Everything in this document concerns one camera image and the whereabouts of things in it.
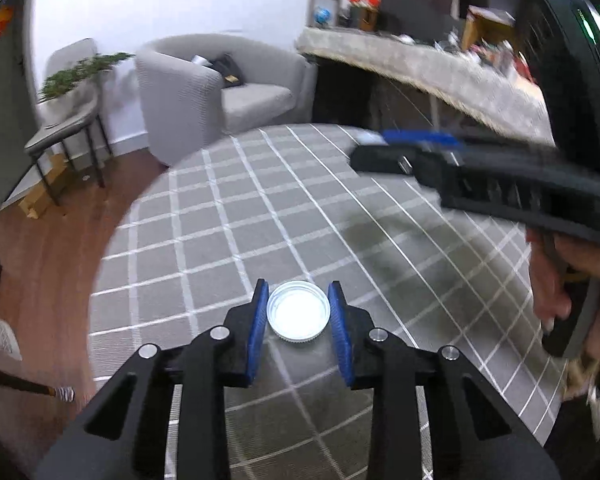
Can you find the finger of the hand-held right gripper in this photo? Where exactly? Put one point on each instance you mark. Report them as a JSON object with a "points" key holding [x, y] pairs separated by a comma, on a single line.
{"points": [[420, 137], [385, 158]]}

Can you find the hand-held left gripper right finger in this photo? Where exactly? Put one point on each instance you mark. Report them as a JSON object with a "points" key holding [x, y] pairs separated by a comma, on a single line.
{"points": [[341, 332]]}

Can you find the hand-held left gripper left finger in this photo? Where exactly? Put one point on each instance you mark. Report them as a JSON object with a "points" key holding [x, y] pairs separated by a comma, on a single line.
{"points": [[257, 332]]}

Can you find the white bottle cap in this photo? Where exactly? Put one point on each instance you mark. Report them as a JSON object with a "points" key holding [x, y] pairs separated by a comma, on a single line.
{"points": [[297, 312]]}

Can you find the person's right hand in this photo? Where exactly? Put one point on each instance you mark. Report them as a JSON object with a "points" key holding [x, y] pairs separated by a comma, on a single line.
{"points": [[542, 280]]}

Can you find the desk with grey cloth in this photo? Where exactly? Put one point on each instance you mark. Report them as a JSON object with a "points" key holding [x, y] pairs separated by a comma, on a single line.
{"points": [[430, 65]]}

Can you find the grey checked tablecloth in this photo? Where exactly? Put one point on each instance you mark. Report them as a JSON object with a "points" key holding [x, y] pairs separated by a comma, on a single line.
{"points": [[219, 230]]}

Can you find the wooden bookshelf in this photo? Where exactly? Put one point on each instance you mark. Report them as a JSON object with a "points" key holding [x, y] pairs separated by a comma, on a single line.
{"points": [[485, 22]]}

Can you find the black monitor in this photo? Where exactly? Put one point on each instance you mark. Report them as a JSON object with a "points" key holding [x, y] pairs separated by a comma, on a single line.
{"points": [[415, 10]]}

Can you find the small brown box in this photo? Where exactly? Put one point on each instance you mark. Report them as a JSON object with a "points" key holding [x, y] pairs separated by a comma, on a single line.
{"points": [[370, 19]]}

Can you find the small blue globe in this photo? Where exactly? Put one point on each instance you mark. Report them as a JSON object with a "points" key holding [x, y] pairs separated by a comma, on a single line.
{"points": [[322, 15]]}

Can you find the small silver item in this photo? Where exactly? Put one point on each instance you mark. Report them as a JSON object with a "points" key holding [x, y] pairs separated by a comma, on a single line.
{"points": [[202, 60]]}

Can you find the grey armchair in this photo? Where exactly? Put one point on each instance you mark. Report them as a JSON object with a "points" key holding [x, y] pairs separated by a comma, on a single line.
{"points": [[179, 100]]}

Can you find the dark wooden stick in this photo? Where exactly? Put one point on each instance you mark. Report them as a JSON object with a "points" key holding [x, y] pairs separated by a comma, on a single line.
{"points": [[19, 384]]}

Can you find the flat cardboard piece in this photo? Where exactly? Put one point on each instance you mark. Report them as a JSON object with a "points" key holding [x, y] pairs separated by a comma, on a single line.
{"points": [[39, 195]]}

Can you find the grey dining chair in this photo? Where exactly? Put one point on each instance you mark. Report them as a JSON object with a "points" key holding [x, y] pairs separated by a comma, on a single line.
{"points": [[62, 130]]}

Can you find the potted green plant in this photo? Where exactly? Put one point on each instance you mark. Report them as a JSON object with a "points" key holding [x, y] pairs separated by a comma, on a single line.
{"points": [[67, 82]]}

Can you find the grey door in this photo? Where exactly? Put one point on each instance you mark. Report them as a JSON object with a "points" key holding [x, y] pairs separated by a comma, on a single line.
{"points": [[2, 120]]}

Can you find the red door decoration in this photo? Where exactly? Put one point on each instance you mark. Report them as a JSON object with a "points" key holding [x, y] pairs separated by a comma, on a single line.
{"points": [[1, 21]]}

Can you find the picture frame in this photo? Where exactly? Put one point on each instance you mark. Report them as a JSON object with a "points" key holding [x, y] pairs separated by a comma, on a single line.
{"points": [[332, 2]]}

